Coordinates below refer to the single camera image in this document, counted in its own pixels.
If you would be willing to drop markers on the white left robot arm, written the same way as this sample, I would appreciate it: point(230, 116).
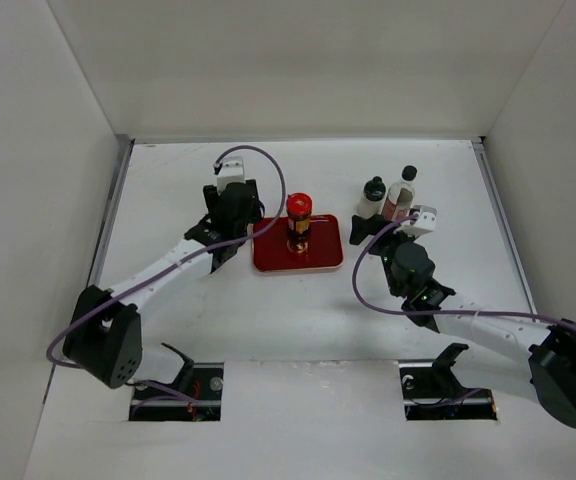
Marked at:
point(108, 340)

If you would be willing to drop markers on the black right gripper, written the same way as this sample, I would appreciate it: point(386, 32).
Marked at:
point(364, 227)

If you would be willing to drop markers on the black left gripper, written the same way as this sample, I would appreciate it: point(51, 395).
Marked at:
point(213, 197)

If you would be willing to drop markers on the black cap tall sauce bottle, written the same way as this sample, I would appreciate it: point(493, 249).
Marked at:
point(400, 196)

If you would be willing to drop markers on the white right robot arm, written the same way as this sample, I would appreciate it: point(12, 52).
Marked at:
point(524, 354)

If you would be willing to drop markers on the red lid sauce jar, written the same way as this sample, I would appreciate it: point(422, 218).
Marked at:
point(299, 211)

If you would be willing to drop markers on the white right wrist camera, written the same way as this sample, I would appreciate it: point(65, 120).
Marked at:
point(423, 221)

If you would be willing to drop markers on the black cap white spice bottle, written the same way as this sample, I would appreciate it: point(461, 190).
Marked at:
point(373, 194)

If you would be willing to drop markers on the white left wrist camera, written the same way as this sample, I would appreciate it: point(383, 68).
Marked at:
point(231, 171)

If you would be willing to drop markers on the red rectangular tray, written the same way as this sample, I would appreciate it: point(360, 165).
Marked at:
point(271, 252)

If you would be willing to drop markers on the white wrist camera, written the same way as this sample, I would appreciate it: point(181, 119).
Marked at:
point(423, 221)
point(231, 171)

